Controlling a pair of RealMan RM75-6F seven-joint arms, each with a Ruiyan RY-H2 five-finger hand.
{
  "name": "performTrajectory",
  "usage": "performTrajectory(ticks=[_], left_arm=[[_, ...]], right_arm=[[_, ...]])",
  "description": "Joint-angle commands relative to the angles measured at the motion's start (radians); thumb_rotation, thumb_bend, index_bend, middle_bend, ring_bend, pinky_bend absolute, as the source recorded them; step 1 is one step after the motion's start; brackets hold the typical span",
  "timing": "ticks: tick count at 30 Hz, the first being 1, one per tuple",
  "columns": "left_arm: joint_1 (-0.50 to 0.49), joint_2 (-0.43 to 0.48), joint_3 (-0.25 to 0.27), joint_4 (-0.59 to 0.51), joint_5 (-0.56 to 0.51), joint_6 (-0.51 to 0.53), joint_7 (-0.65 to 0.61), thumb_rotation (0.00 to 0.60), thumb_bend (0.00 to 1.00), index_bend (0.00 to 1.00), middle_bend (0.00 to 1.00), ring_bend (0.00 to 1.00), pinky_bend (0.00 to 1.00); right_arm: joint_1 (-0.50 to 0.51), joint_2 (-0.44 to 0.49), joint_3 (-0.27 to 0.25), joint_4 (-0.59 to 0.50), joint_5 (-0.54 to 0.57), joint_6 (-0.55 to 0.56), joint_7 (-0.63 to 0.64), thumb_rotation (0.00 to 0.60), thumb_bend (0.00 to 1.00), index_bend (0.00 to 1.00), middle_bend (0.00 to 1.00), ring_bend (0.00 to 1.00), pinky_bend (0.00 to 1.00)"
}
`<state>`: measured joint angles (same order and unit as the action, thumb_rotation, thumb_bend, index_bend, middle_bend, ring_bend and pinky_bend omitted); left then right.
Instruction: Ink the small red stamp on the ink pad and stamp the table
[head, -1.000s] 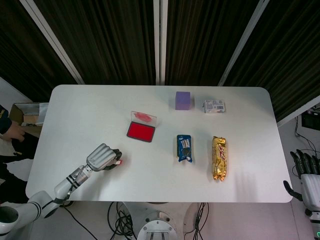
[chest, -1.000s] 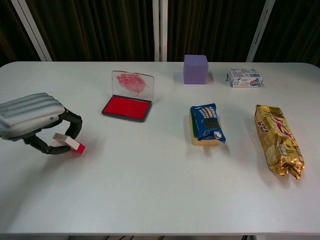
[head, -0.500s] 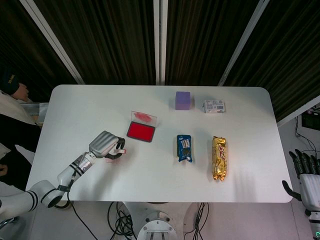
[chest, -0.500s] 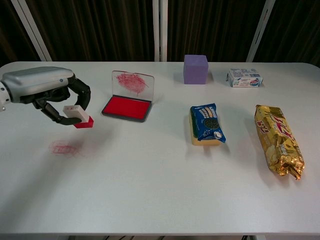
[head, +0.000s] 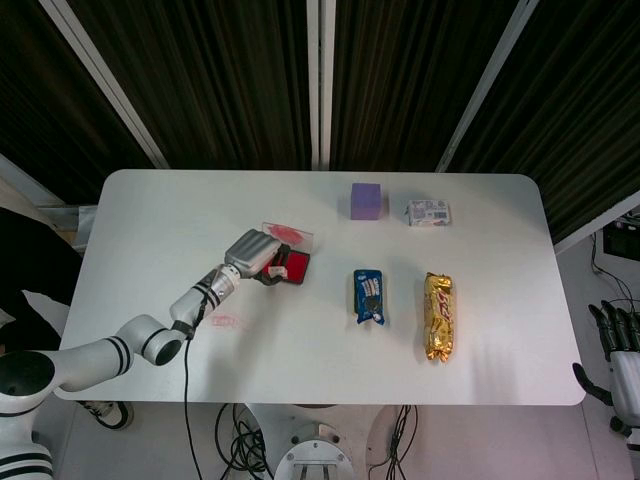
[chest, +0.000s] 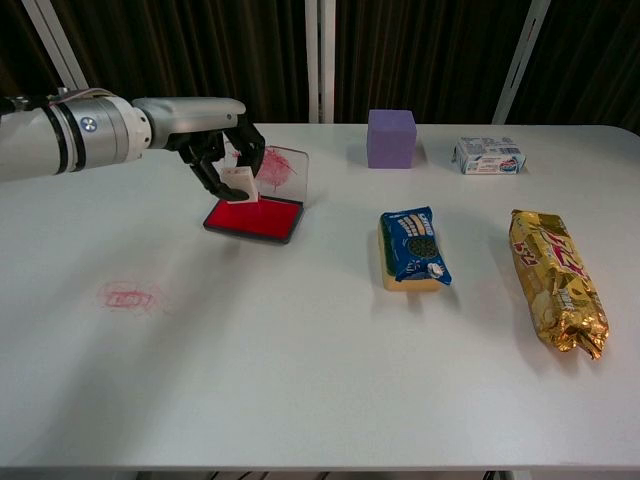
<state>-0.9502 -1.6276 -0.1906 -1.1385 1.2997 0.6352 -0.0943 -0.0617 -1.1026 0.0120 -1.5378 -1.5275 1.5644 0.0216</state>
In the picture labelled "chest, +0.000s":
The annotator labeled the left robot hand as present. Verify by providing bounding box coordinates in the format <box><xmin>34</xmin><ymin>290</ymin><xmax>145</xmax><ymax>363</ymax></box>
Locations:
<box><xmin>131</xmin><ymin>96</ymin><xmax>267</xmax><ymax>204</ymax></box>

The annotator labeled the black pleated curtain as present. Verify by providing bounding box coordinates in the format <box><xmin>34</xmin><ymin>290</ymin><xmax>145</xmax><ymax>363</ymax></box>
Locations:
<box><xmin>0</xmin><ymin>0</ymin><xmax>640</xmax><ymax>129</ymax></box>

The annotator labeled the red ink pad clear lid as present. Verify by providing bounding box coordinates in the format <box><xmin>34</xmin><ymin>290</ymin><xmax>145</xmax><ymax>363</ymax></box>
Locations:
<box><xmin>202</xmin><ymin>144</ymin><xmax>310</xmax><ymax>246</ymax></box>

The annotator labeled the purple foam cube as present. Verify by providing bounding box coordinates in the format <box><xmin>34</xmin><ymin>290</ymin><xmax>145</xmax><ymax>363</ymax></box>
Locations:
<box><xmin>367</xmin><ymin>108</ymin><xmax>418</xmax><ymax>170</ymax></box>

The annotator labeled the blue cookie pack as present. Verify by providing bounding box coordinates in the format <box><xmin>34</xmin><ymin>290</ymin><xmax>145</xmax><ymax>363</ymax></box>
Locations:
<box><xmin>378</xmin><ymin>205</ymin><xmax>454</xmax><ymax>287</ymax></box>

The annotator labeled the yellow sponge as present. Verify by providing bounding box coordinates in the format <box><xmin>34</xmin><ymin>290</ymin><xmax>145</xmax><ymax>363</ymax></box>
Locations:
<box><xmin>375</xmin><ymin>219</ymin><xmax>444</xmax><ymax>295</ymax></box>

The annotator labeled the white blue tissue pack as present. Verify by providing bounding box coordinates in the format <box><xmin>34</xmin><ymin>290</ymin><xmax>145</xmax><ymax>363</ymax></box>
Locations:
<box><xmin>452</xmin><ymin>135</ymin><xmax>529</xmax><ymax>176</ymax></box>

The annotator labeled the gold foil snack bag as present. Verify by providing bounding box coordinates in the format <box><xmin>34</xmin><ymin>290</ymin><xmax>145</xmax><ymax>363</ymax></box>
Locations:
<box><xmin>508</xmin><ymin>208</ymin><xmax>611</xmax><ymax>362</ymax></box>

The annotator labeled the thin arm wire bundle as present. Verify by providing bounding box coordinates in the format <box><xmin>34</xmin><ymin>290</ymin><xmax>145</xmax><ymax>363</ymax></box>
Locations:
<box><xmin>42</xmin><ymin>87</ymin><xmax>119</xmax><ymax>109</ymax></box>

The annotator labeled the white frame post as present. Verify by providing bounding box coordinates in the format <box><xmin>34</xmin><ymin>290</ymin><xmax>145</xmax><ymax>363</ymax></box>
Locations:
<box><xmin>304</xmin><ymin>0</ymin><xmax>337</xmax><ymax>124</ymax></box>
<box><xmin>492</xmin><ymin>0</ymin><xmax>552</xmax><ymax>126</ymax></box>
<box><xmin>19</xmin><ymin>0</ymin><xmax>92</xmax><ymax>95</ymax></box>

